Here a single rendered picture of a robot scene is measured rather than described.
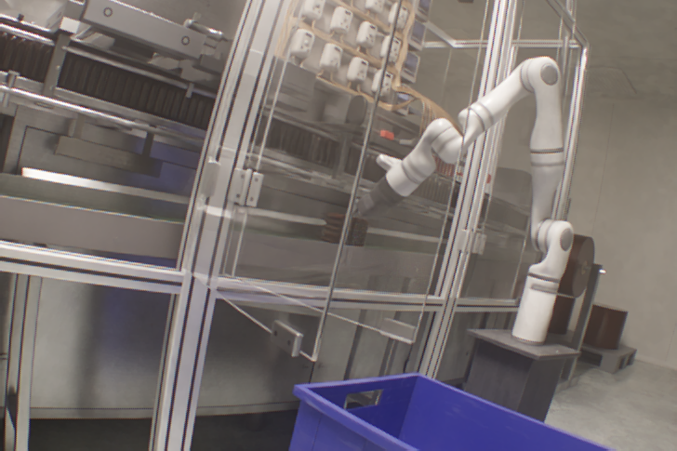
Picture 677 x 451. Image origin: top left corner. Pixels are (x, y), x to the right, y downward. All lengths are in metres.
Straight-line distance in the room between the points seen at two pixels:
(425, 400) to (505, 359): 0.23
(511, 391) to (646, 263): 4.35
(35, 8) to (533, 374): 1.52
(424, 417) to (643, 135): 4.91
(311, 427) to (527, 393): 0.58
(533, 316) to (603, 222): 4.43
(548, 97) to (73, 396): 1.39
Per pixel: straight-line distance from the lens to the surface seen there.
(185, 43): 1.13
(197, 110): 1.19
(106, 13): 1.07
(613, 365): 4.37
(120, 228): 0.98
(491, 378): 1.37
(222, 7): 1.63
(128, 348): 1.35
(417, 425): 1.30
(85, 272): 0.90
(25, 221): 0.93
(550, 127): 1.31
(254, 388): 1.60
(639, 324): 5.58
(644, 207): 5.66
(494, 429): 1.19
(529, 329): 1.36
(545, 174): 1.32
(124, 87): 1.12
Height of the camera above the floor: 0.77
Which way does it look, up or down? 1 degrees up
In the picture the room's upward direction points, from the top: 14 degrees clockwise
